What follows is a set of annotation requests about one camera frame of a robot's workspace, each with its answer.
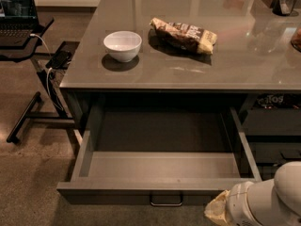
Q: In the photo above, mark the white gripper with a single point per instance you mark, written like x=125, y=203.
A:
x=241, y=204

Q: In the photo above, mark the grey top drawer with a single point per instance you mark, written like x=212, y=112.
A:
x=129, y=154

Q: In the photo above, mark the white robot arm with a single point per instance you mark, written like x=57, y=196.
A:
x=274, y=202

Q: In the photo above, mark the dark lower right drawers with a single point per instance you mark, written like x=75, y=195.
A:
x=274, y=136

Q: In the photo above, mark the snack bag in shelf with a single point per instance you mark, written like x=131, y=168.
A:
x=280, y=100

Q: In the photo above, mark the grey counter cabinet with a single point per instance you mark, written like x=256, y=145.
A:
x=253, y=54

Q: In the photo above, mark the brown chip bag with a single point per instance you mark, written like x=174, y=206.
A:
x=187, y=37

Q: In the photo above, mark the dark round object right edge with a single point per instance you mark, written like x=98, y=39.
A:
x=296, y=40

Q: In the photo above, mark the white ceramic bowl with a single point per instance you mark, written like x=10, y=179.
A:
x=123, y=46

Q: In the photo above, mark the black smartphone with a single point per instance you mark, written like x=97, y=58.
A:
x=59, y=59

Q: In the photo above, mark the dark glass jar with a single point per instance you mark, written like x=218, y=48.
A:
x=286, y=0

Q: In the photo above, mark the black laptop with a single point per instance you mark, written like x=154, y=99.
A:
x=18, y=20

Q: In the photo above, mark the metal drawer handle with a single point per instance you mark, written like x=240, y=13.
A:
x=166, y=200

